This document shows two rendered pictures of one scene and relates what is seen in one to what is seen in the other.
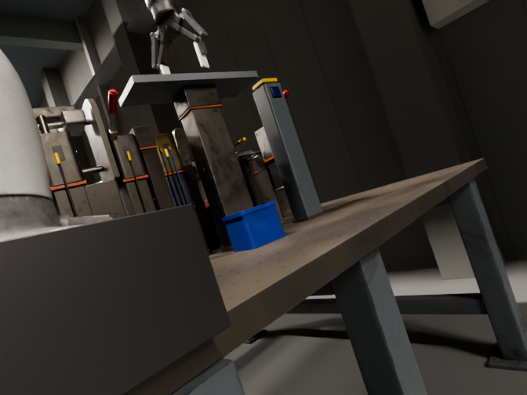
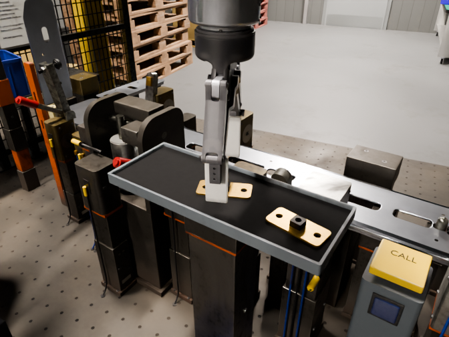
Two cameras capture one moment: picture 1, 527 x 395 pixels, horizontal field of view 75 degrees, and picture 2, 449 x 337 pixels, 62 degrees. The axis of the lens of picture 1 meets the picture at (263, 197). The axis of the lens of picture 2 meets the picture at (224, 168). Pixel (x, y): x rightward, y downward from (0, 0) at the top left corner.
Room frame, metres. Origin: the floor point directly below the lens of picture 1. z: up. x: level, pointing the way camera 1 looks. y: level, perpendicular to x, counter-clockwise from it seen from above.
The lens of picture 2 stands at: (0.79, -0.36, 1.49)
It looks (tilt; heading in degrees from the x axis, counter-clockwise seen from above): 31 degrees down; 70
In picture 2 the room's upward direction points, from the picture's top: straight up
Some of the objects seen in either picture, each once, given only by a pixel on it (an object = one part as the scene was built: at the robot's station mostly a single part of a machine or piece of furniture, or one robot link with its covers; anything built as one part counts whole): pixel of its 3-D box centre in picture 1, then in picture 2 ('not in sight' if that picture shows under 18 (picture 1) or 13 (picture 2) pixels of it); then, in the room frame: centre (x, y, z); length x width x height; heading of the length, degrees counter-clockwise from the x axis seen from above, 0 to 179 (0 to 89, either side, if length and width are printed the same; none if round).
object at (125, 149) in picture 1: (141, 206); (184, 236); (0.93, 0.32, 0.89); 0.12 x 0.07 x 0.38; 36
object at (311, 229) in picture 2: not in sight; (297, 223); (1.02, -0.02, 1.17); 0.08 x 0.04 x 0.01; 118
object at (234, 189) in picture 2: not in sight; (224, 186); (0.95, 0.10, 1.17); 0.08 x 0.04 x 0.01; 151
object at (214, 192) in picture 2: (201, 56); (216, 179); (0.92, 0.04, 1.22); 0.03 x 0.01 x 0.07; 151
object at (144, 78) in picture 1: (192, 88); (223, 193); (0.95, 0.09, 1.16); 0.37 x 0.14 x 0.02; 126
